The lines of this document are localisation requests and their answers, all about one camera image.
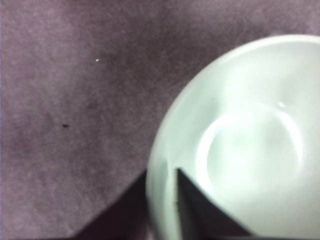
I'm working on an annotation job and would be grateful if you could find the green ribbed bowl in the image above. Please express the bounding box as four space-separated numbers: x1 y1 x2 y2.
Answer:
145 34 320 240

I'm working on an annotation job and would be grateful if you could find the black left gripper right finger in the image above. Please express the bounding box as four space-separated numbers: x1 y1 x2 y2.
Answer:
176 167 254 240

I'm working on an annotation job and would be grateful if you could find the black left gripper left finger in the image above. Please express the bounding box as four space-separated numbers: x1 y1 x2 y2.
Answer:
72 170 154 240

